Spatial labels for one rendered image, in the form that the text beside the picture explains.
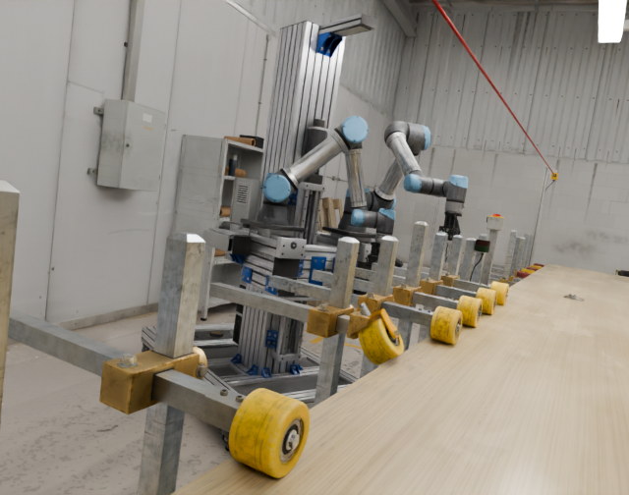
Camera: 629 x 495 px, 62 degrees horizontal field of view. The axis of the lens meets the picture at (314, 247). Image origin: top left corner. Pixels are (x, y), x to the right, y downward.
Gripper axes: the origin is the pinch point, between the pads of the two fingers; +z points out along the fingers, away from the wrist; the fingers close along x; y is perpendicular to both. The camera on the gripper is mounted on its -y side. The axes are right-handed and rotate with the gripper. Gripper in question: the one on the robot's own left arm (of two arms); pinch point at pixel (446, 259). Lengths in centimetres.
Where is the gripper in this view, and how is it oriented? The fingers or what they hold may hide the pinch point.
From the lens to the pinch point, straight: 228.0
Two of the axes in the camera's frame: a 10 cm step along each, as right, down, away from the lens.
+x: 8.7, 1.7, -4.6
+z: -1.4, 9.9, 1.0
